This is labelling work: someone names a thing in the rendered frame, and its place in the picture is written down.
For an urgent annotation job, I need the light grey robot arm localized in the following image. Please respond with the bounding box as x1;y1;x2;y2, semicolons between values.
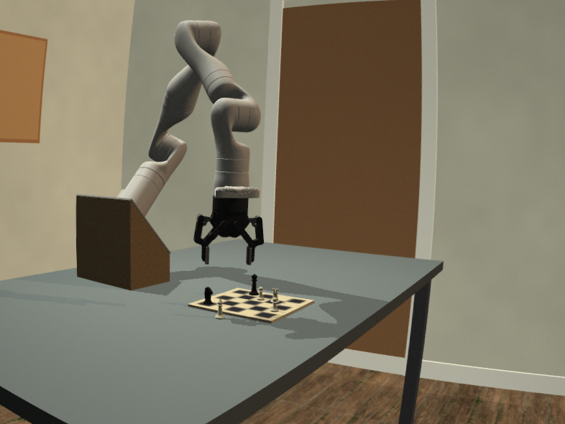
117;20;261;217

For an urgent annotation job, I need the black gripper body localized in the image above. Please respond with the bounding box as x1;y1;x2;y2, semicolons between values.
210;195;249;238

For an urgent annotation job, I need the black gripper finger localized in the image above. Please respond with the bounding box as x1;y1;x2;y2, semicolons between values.
193;214;228;264
234;216;264;265

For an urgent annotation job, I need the chessboard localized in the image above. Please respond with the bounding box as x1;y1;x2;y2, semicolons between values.
188;288;314;323

